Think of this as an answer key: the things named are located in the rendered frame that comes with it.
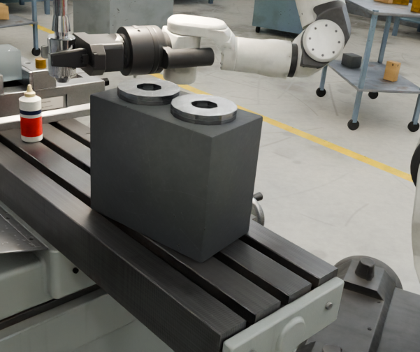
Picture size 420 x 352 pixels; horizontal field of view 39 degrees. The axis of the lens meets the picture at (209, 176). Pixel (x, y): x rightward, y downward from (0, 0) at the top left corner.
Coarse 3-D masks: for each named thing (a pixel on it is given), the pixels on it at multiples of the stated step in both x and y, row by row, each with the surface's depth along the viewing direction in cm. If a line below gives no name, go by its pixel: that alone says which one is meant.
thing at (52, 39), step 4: (48, 36) 98; (52, 36) 98; (68, 36) 99; (72, 36) 100; (48, 40) 98; (52, 40) 97; (56, 40) 97; (60, 40) 97; (64, 40) 98; (68, 40) 98; (72, 40) 98; (52, 44) 98; (56, 44) 98; (60, 44) 98; (64, 44) 98; (68, 44) 98; (72, 44) 99
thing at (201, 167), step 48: (96, 96) 82; (144, 96) 80; (192, 96) 81; (96, 144) 85; (144, 144) 79; (192, 144) 74; (240, 144) 78; (96, 192) 89; (144, 192) 82; (192, 192) 77; (240, 192) 82; (192, 240) 79
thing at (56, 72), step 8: (48, 48) 99; (56, 48) 98; (64, 48) 98; (72, 48) 99; (48, 56) 100; (48, 64) 100; (48, 72) 101; (56, 72) 100; (64, 72) 100; (72, 72) 101
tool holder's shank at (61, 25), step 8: (56, 0) 96; (64, 0) 96; (56, 8) 96; (64, 8) 96; (56, 16) 97; (64, 16) 97; (56, 24) 97; (64, 24) 97; (56, 32) 98; (64, 32) 98
